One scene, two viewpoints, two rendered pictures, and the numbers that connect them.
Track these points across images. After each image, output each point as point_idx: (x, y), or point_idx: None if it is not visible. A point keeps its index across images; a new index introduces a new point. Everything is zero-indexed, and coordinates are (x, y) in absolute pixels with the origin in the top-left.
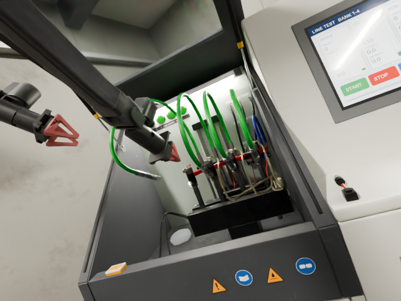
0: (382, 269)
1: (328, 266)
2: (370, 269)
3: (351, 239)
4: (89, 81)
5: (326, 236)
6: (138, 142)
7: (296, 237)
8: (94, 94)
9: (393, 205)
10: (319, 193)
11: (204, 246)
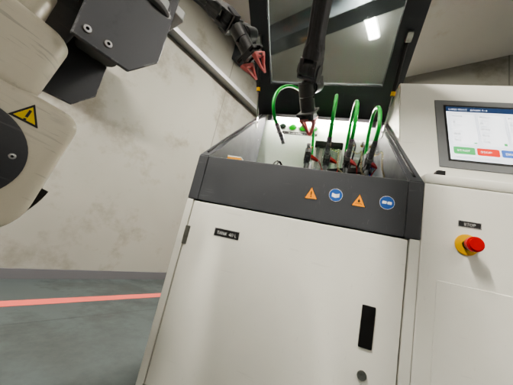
0: (442, 224)
1: (404, 208)
2: (433, 221)
3: (429, 195)
4: (323, 25)
5: (412, 187)
6: (303, 94)
7: (390, 181)
8: (319, 34)
9: (468, 183)
10: (416, 171)
11: None
